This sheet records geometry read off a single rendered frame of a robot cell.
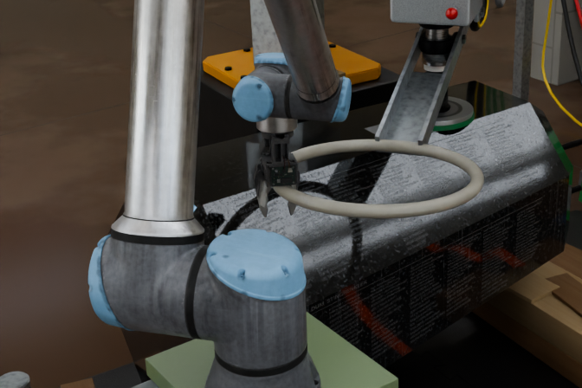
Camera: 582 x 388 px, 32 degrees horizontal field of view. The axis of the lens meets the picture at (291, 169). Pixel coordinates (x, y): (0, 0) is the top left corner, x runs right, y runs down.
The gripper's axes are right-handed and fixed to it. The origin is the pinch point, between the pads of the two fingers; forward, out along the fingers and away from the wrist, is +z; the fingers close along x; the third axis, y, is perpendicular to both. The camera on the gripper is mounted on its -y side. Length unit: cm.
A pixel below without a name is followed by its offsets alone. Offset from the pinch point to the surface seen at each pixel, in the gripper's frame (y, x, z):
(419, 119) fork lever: -30, 43, -9
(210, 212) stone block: -16.1, -13.8, 6.1
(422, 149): -14.7, 38.8, -6.4
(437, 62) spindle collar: -51, 54, -18
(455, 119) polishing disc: -46, 58, -3
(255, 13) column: -131, 16, -18
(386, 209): 23.9, 18.9, -8.1
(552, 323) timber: -44, 91, 64
